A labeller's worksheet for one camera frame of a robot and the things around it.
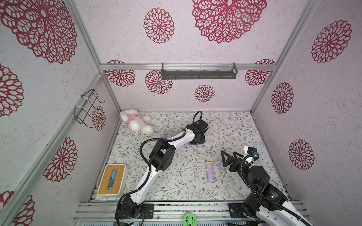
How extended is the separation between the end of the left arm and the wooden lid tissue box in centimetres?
47

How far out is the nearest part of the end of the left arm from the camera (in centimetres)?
78

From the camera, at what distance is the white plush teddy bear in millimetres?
940

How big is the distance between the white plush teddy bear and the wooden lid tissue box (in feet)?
0.82

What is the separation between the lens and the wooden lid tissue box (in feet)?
2.50

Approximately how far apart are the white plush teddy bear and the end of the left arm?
0.33 meters
